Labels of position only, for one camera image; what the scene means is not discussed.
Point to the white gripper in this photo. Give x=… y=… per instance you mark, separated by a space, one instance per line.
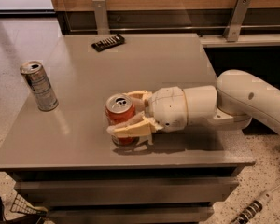
x=168 y=108

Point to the red coke can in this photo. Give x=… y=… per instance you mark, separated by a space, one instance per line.
x=119 y=114

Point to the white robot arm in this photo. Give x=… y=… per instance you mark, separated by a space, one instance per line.
x=235 y=99

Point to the black rxbar chocolate bar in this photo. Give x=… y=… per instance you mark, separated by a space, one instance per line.
x=108 y=43

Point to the silver energy drink can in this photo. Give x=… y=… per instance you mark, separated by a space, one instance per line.
x=37 y=80

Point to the upper grey drawer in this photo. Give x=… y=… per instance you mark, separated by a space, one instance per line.
x=128 y=191

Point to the grey drawer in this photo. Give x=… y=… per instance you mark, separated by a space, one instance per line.
x=128 y=191
x=163 y=215

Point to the lower grey drawer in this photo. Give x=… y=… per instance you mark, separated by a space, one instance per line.
x=163 y=215

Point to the left metal bracket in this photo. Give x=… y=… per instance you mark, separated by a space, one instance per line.
x=101 y=19

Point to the metal bracket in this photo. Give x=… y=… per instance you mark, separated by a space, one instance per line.
x=101 y=19
x=233 y=29

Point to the right metal bracket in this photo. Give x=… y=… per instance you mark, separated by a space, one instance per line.
x=233 y=29

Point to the black wire basket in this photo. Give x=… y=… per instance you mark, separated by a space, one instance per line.
x=21 y=206

